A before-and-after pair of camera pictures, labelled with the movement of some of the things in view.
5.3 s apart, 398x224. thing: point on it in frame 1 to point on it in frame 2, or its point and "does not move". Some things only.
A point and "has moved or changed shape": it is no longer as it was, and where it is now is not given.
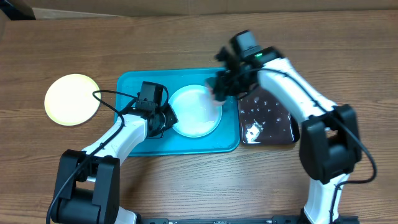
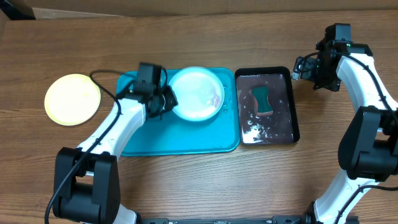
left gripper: x=172 y=119 to x=172 y=100
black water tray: x=264 y=121 does not move
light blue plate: x=198 y=114 has moved or changed shape
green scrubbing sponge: x=211 y=83 to x=262 y=106
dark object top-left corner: x=17 y=10 does not move
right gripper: x=226 y=89 to x=309 y=66
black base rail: x=236 y=219 does not move
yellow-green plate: x=69 y=99 does not move
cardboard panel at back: x=55 y=9 does not move
